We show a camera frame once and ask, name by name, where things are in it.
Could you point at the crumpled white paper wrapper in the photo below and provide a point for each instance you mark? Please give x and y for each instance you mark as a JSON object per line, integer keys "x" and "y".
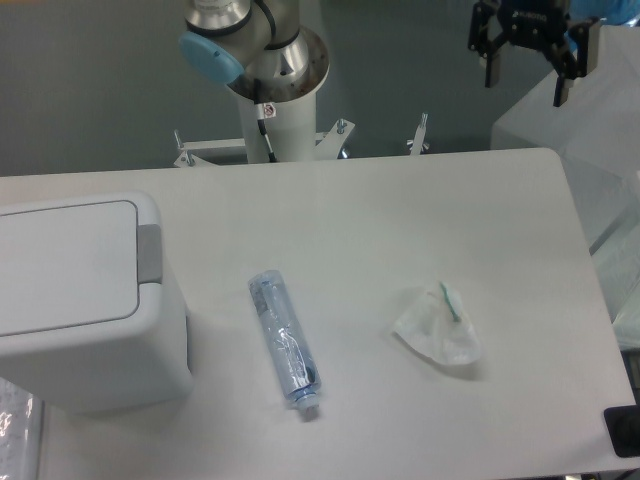
{"x": 425, "y": 326}

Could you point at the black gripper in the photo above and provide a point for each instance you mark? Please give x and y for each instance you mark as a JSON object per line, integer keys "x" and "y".
{"x": 572, "y": 47}

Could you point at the white trash can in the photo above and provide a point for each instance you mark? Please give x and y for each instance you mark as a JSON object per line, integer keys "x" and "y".
{"x": 77, "y": 329}

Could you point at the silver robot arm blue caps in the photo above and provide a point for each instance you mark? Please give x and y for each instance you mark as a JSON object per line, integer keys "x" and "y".
{"x": 260, "y": 50}

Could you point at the black device at edge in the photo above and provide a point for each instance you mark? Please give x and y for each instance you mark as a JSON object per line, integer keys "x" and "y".
{"x": 623, "y": 427}

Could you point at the blue plastic bag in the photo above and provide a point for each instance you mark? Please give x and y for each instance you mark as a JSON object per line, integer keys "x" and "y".
{"x": 608, "y": 12}

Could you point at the green stick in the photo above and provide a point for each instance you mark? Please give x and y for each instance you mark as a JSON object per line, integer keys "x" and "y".
{"x": 448, "y": 301}

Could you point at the clear plastic sheet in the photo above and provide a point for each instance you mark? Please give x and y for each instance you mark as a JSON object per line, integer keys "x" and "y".
{"x": 21, "y": 425}

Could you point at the white base bracket frame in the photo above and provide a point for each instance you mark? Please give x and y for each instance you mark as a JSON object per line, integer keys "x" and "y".
{"x": 329, "y": 145}

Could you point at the crushed clear plastic bottle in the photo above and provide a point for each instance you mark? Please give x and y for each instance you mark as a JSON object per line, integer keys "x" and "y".
{"x": 294, "y": 365}

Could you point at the grey trash can push button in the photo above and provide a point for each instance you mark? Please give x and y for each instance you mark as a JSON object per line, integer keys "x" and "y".
{"x": 149, "y": 254}

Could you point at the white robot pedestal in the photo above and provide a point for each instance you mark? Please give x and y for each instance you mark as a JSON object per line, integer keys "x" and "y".
{"x": 288, "y": 129}

